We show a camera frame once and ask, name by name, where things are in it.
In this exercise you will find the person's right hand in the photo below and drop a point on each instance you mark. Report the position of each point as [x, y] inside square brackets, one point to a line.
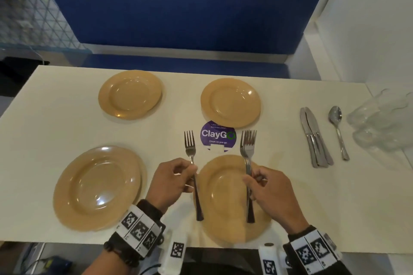
[277, 197]

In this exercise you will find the person's left hand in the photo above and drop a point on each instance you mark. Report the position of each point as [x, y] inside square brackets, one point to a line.
[167, 184]

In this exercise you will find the person's right thumb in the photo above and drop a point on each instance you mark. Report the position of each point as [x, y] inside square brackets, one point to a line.
[249, 187]

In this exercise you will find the person's left thumb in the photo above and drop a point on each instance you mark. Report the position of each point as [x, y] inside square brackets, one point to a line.
[187, 172]

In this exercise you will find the silver fork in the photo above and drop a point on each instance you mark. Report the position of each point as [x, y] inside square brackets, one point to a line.
[254, 139]
[190, 146]
[247, 147]

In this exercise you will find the person's left forearm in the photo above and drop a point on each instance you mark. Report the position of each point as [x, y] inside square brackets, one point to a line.
[109, 266]

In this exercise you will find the tan plate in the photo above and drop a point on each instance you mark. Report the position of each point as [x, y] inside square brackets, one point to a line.
[222, 194]
[229, 102]
[144, 175]
[129, 94]
[96, 187]

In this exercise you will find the purple round sticker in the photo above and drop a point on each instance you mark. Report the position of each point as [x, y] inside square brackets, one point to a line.
[213, 137]

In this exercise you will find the marker-printed left wrist band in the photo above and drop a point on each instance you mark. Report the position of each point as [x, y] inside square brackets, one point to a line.
[140, 228]

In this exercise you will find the marker-printed wrist band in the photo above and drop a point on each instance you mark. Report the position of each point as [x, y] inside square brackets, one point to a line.
[140, 228]
[313, 249]

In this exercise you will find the silver table knife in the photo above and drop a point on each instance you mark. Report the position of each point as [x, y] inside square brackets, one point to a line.
[317, 142]
[306, 133]
[326, 152]

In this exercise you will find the marker-printed right wrist band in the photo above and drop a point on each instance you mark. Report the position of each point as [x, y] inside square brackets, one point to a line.
[313, 249]

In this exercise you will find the blue bench seat cushion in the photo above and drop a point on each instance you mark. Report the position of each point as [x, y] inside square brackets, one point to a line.
[193, 63]

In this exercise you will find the silver spoon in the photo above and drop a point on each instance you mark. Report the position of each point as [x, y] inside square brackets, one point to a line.
[335, 115]

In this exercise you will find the clear drinking glass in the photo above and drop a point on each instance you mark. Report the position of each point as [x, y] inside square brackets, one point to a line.
[377, 110]
[380, 139]

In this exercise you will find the blue device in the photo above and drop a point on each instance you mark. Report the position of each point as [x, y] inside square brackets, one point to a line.
[55, 265]

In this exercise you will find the blue bench backrest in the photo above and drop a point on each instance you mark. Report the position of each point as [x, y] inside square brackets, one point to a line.
[180, 10]

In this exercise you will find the blue lattice partition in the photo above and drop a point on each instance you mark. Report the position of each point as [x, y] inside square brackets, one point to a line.
[35, 13]

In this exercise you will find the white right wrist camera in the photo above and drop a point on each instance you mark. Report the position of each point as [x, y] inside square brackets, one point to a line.
[269, 258]

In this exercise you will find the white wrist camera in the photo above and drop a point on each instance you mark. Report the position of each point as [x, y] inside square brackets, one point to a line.
[269, 258]
[176, 252]

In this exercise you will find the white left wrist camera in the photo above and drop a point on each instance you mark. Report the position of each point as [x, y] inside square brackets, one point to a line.
[176, 252]

